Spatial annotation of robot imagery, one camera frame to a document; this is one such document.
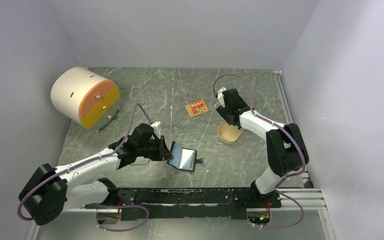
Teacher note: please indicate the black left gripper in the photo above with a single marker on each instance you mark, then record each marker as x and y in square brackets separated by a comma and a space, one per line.
[163, 153]

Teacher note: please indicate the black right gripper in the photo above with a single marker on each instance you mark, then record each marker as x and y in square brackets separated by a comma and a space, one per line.
[223, 112]

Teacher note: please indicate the black leather card holder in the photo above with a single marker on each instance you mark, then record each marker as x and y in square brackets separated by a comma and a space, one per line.
[184, 159]

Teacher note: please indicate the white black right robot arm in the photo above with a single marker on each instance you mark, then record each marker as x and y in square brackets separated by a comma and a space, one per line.
[287, 154]

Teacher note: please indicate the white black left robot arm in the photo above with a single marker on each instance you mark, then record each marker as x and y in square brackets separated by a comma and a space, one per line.
[53, 190]

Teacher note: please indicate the beige oval tray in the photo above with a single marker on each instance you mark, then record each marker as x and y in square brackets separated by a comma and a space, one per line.
[228, 134]

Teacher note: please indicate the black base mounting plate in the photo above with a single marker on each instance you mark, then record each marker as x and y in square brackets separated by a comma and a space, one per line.
[176, 203]

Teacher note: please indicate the round cabinet with coloured drawers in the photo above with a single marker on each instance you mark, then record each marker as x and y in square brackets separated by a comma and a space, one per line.
[85, 97]

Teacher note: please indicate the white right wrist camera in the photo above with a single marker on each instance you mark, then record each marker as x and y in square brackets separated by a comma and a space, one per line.
[220, 96]

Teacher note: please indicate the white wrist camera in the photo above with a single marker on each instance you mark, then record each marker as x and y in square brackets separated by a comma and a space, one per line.
[220, 96]
[158, 127]

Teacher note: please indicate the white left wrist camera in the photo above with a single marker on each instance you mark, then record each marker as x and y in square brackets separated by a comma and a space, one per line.
[158, 127]

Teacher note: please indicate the aluminium frame rail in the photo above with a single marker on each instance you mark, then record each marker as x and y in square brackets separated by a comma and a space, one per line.
[54, 190]

